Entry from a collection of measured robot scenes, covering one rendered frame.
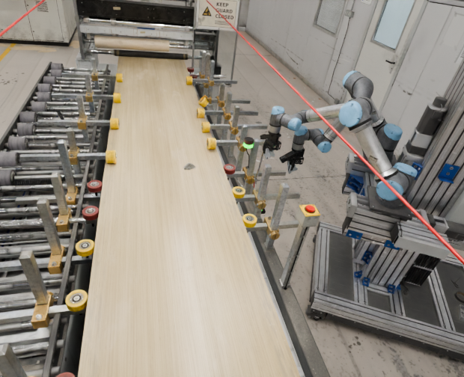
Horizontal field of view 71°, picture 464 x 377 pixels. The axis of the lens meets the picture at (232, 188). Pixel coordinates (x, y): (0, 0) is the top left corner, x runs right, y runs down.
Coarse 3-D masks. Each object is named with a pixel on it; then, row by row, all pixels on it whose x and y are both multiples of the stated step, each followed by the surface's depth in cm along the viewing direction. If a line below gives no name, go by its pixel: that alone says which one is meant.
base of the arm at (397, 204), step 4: (376, 196) 183; (404, 196) 176; (380, 200) 180; (384, 200) 179; (388, 200) 177; (392, 200) 176; (396, 200) 175; (400, 200) 176; (384, 204) 179; (388, 204) 177; (392, 204) 176; (396, 204) 176; (400, 204) 179; (392, 208) 177; (396, 208) 177; (400, 208) 179
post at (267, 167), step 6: (264, 168) 185; (270, 168) 184; (264, 174) 186; (264, 180) 189; (264, 186) 192; (258, 192) 197; (264, 192) 195; (258, 198) 198; (258, 210) 203; (258, 216) 206
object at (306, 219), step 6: (312, 204) 142; (300, 210) 140; (306, 210) 138; (300, 216) 140; (306, 216) 136; (312, 216) 137; (318, 216) 138; (300, 222) 141; (306, 222) 139; (312, 222) 139
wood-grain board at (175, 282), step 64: (128, 64) 353; (128, 128) 242; (192, 128) 254; (128, 192) 183; (192, 192) 190; (128, 256) 148; (192, 256) 152; (128, 320) 124; (192, 320) 127; (256, 320) 130
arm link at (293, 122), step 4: (284, 116) 191; (288, 116) 191; (292, 116) 191; (296, 116) 192; (300, 116) 194; (280, 120) 192; (284, 120) 191; (288, 120) 189; (292, 120) 188; (296, 120) 187; (300, 120) 190; (280, 124) 195; (284, 124) 191; (288, 124) 189; (292, 124) 188; (296, 124) 187; (300, 124) 191; (288, 128) 191; (292, 128) 189; (296, 128) 189
